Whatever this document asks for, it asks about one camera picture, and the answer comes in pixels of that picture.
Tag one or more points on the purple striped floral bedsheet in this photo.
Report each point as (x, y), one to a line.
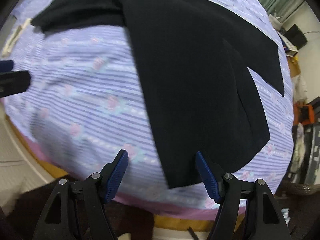
(85, 104)

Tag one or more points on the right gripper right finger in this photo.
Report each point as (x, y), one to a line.
(263, 218)

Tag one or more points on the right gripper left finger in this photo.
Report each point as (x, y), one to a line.
(60, 216)

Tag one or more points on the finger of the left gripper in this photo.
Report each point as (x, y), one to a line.
(12, 83)
(6, 65)

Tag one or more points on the black pants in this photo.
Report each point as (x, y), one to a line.
(194, 60)

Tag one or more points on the cream folded garment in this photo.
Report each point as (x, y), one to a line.
(14, 37)

